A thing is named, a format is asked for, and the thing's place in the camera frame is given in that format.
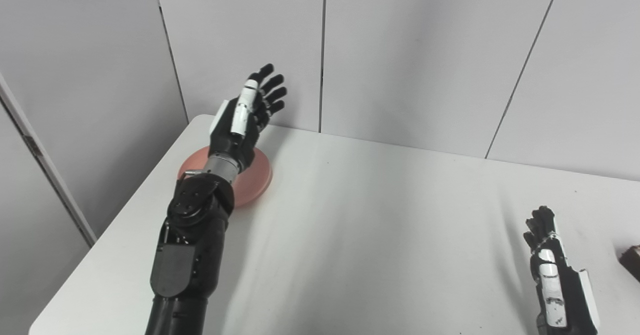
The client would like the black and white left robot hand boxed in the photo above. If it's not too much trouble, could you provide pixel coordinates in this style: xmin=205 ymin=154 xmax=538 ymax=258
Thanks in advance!
xmin=208 ymin=63 xmax=288 ymax=173

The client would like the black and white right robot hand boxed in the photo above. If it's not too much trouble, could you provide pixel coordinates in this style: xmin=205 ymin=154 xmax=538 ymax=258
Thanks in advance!
xmin=523 ymin=205 xmax=601 ymax=335

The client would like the pink round plate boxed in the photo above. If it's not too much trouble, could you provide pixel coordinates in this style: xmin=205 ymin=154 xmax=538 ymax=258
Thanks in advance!
xmin=177 ymin=145 xmax=273 ymax=208

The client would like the chocolate cake slice with fruit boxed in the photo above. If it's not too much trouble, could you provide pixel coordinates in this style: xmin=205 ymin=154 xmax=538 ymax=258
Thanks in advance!
xmin=618 ymin=245 xmax=640 ymax=282

